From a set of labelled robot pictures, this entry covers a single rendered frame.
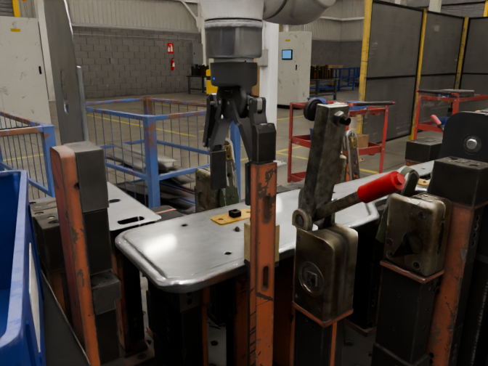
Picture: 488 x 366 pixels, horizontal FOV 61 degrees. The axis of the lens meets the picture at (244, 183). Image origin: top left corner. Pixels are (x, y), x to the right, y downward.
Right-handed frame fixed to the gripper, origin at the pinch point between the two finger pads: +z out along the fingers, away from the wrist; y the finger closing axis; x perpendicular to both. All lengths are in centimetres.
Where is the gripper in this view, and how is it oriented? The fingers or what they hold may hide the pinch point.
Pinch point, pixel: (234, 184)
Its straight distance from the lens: 70.9
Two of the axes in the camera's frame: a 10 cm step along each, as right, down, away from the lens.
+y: -5.9, -2.2, 7.8
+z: 0.0, 9.6, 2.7
